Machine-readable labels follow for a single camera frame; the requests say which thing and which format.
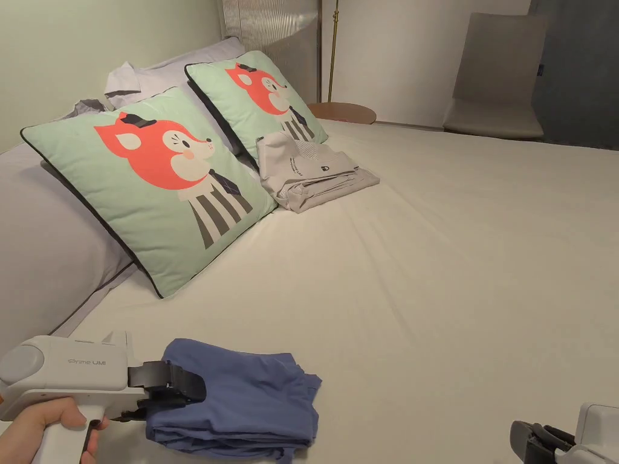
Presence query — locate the small green fox cushion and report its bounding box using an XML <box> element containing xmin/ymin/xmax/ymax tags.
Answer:
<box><xmin>184</xmin><ymin>50</ymin><xmax>329</xmax><ymax>167</ymax></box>

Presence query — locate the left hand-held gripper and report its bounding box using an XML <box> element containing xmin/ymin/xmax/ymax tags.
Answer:
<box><xmin>0</xmin><ymin>330</ymin><xmax>209</xmax><ymax>464</ymax></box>

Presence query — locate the large green fox cushion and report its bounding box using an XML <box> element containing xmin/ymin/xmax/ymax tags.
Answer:
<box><xmin>20</xmin><ymin>86</ymin><xmax>279</xmax><ymax>300</ymax></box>

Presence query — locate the brass floor lamp pole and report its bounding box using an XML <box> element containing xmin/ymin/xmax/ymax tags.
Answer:
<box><xmin>328</xmin><ymin>0</ymin><xmax>342</xmax><ymax>105</ymax></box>

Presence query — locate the bed with beige sheet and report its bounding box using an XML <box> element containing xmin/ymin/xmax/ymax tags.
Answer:
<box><xmin>0</xmin><ymin>118</ymin><xmax>619</xmax><ymax>464</ymax></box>

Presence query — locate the round wooden side table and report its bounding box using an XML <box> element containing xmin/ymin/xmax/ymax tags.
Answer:
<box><xmin>306</xmin><ymin>101</ymin><xmax>378</xmax><ymax>126</ymax></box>

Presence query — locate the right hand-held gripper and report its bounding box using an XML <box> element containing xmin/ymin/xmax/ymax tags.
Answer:
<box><xmin>510</xmin><ymin>403</ymin><xmax>619</xmax><ymax>464</ymax></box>

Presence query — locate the beige chair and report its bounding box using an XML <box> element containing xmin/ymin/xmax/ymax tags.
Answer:
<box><xmin>442</xmin><ymin>11</ymin><xmax>551</xmax><ymax>143</ymax></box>

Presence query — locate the blue garment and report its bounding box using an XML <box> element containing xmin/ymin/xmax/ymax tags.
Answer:
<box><xmin>144</xmin><ymin>338</ymin><xmax>324</xmax><ymax>461</ymax></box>

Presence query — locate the grey pillow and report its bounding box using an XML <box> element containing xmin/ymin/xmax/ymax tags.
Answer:
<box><xmin>0</xmin><ymin>144</ymin><xmax>137</xmax><ymax>359</ymax></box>

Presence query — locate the lavender pillow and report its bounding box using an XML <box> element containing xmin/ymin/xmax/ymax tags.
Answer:
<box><xmin>107</xmin><ymin>36</ymin><xmax>259</xmax><ymax>167</ymax></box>

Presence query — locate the white crumpled cloth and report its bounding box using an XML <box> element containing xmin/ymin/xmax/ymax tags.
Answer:
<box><xmin>103</xmin><ymin>60</ymin><xmax>144</xmax><ymax>98</ymax></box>

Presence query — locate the person's left hand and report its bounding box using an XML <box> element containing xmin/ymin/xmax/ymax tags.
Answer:
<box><xmin>0</xmin><ymin>396</ymin><xmax>110</xmax><ymax>464</ymax></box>

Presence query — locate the beige folded garment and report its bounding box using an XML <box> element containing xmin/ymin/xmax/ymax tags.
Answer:
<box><xmin>255</xmin><ymin>130</ymin><xmax>381</xmax><ymax>213</ymax></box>

